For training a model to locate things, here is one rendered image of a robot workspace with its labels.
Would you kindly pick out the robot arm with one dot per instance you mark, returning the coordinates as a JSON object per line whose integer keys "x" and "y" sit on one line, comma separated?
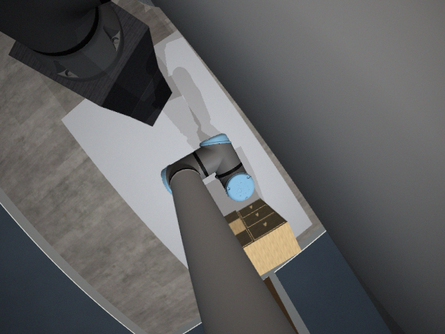
{"x": 349, "y": 95}

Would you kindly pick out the brown wooden chest of drawers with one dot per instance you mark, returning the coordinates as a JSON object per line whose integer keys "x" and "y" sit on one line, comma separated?
{"x": 273, "y": 248}

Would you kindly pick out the brown wooden drawer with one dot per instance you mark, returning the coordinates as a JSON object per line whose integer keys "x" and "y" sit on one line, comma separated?
{"x": 251, "y": 208}
{"x": 258, "y": 216}
{"x": 244, "y": 238}
{"x": 235, "y": 223}
{"x": 265, "y": 226}

